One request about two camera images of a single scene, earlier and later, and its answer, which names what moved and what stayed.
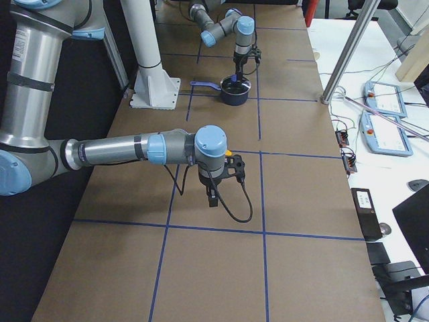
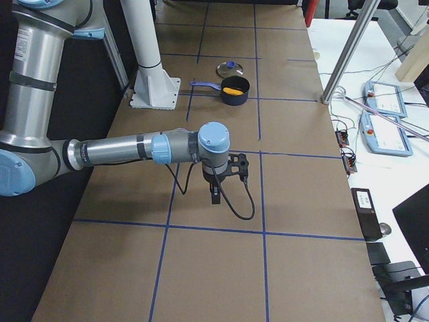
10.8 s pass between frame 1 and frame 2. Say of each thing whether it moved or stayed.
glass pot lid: moved
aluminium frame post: stayed
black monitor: stayed
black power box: stayed
